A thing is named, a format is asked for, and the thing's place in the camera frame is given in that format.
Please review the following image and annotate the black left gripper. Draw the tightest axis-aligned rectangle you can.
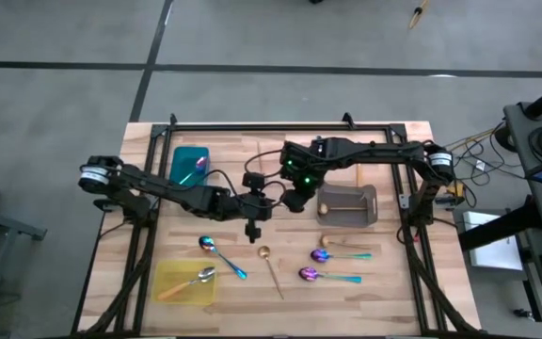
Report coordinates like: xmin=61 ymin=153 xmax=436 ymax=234
xmin=227 ymin=192 xmax=277 ymax=244

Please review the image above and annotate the iridescent rainbow spoon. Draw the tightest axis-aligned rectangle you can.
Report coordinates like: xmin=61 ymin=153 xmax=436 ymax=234
xmin=179 ymin=156 xmax=209 ymax=186
xmin=297 ymin=266 xmax=363 ymax=285
xmin=198 ymin=234 xmax=249 ymax=281
xmin=310 ymin=248 xmax=375 ymax=265

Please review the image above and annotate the yellow plastic bin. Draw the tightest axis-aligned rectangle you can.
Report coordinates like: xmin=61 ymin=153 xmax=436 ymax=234
xmin=151 ymin=259 xmax=218 ymax=307

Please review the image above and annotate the grey plastic bin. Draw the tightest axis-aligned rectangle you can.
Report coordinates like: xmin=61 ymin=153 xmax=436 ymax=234
xmin=316 ymin=182 xmax=379 ymax=230

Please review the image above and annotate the teal plastic bin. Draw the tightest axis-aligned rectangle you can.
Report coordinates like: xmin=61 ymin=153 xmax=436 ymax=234
xmin=168 ymin=145 xmax=212 ymax=187

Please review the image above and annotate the black stand beam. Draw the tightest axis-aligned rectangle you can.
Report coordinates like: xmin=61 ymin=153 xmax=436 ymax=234
xmin=457 ymin=193 xmax=542 ymax=251

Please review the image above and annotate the white box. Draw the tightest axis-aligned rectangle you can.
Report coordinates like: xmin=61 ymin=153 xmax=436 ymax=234
xmin=462 ymin=210 xmax=525 ymax=272

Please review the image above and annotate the grey equipment cart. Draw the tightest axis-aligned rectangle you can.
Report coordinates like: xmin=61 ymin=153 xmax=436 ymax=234
xmin=502 ymin=74 xmax=542 ymax=233

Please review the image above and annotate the grey side table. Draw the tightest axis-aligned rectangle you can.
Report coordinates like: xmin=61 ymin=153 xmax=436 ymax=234
xmin=0 ymin=202 xmax=49 ymax=339

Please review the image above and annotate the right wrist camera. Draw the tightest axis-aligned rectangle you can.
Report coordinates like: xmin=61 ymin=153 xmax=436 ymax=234
xmin=280 ymin=186 xmax=309 ymax=214

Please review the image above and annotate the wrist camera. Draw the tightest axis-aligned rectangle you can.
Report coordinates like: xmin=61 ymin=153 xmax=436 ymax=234
xmin=280 ymin=186 xmax=309 ymax=214
xmin=241 ymin=170 xmax=266 ymax=191

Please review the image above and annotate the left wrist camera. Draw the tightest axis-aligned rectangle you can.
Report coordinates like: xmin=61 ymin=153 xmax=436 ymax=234
xmin=241 ymin=170 xmax=266 ymax=191

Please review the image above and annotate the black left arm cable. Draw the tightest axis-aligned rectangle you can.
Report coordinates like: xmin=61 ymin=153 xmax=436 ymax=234
xmin=207 ymin=168 xmax=253 ymax=208

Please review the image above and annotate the black aluminium table frame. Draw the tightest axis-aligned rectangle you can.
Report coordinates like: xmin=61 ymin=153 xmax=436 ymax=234
xmin=71 ymin=111 xmax=485 ymax=339

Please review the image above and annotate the yellow cable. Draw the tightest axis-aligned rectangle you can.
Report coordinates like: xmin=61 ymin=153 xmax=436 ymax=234
xmin=439 ymin=125 xmax=507 ymax=159

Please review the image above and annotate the wooden-handled brush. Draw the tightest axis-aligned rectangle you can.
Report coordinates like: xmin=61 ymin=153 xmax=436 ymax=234
xmin=407 ymin=0 xmax=431 ymax=31

